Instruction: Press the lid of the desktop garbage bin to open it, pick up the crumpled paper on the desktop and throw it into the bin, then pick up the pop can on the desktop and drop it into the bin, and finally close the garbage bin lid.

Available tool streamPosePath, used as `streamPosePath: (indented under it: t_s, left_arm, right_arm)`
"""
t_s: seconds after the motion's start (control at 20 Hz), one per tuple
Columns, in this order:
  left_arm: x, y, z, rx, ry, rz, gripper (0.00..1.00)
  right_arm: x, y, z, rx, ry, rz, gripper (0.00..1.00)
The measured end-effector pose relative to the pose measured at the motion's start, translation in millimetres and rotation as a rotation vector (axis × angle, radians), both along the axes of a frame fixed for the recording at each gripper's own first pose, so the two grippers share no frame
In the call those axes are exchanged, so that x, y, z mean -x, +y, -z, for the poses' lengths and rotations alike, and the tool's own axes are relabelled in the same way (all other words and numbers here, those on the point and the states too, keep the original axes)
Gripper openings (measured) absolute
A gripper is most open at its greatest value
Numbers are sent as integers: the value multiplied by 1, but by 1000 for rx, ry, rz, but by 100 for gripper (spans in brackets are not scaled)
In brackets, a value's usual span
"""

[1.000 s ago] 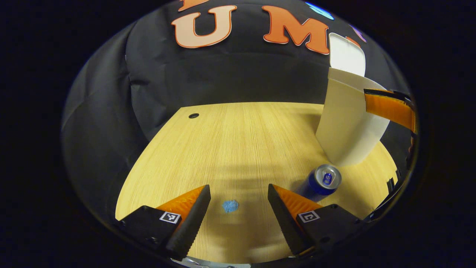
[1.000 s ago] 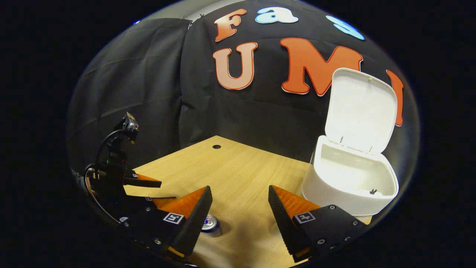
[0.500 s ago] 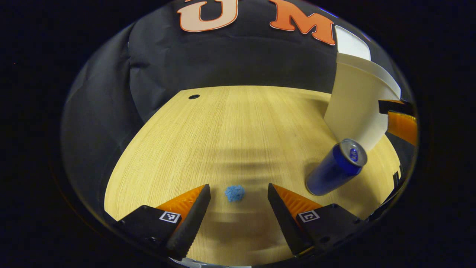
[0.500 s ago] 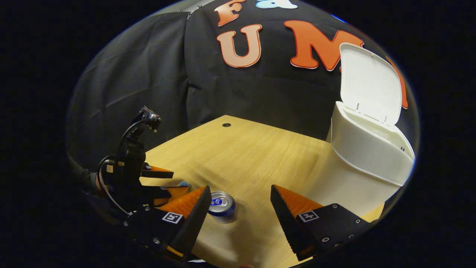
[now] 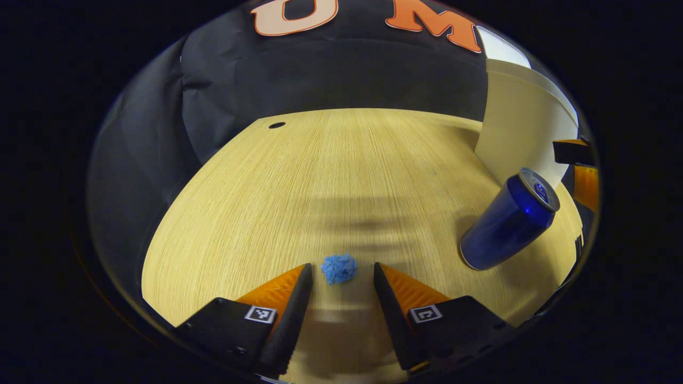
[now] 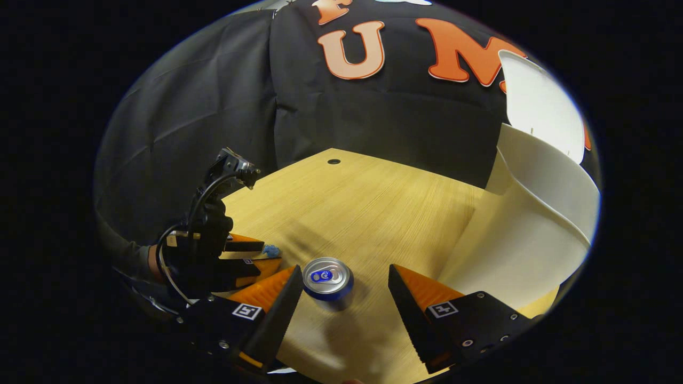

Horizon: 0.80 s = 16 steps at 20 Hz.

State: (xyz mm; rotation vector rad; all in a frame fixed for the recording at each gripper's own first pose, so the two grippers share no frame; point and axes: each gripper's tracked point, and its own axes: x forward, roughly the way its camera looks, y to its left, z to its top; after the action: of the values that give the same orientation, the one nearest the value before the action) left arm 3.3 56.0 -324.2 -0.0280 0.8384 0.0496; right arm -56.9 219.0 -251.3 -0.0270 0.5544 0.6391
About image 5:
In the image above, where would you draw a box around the blue pop can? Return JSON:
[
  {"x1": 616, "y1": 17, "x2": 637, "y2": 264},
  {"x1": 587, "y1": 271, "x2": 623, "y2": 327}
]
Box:
[{"x1": 459, "y1": 167, "x2": 561, "y2": 271}]

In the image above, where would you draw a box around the black backdrop cloth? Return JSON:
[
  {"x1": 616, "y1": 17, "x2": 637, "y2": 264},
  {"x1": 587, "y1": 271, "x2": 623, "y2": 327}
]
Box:
[{"x1": 85, "y1": 0, "x2": 489, "y2": 299}]

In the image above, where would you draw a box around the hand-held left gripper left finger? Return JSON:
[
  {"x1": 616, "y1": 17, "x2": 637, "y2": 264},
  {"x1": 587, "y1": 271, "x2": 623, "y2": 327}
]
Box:
[{"x1": 173, "y1": 263, "x2": 314, "y2": 379}]

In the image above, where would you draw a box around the blue paper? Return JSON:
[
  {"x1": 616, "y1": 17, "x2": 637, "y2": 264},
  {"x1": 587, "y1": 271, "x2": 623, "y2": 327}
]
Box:
[{"x1": 321, "y1": 253, "x2": 358, "y2": 285}]

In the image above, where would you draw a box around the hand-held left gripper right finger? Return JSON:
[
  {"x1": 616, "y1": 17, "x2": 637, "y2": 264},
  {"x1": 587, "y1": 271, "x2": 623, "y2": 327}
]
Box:
[{"x1": 373, "y1": 262, "x2": 515, "y2": 372}]

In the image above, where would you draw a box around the white desktop garbage bin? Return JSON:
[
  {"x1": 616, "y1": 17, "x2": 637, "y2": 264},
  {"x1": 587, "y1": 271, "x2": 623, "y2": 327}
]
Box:
[{"x1": 474, "y1": 26, "x2": 581, "y2": 190}]

